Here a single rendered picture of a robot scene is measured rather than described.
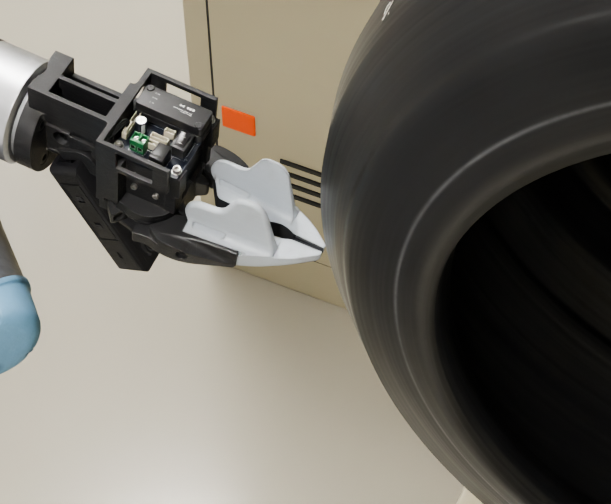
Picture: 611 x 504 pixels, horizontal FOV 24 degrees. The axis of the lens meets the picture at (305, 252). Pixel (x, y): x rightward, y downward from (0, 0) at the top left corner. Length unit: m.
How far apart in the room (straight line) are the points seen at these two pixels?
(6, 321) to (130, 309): 1.21
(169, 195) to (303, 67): 0.87
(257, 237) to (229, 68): 0.93
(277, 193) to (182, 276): 1.25
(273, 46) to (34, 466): 0.68
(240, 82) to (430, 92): 1.24
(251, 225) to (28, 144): 0.16
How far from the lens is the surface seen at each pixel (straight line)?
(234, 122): 1.94
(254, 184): 0.97
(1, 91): 0.98
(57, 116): 0.96
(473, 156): 0.65
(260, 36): 1.80
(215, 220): 0.95
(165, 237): 0.96
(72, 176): 0.99
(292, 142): 1.92
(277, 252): 0.96
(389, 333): 0.78
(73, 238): 2.28
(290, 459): 2.04
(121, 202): 0.97
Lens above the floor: 1.78
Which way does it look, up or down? 53 degrees down
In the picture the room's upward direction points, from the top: straight up
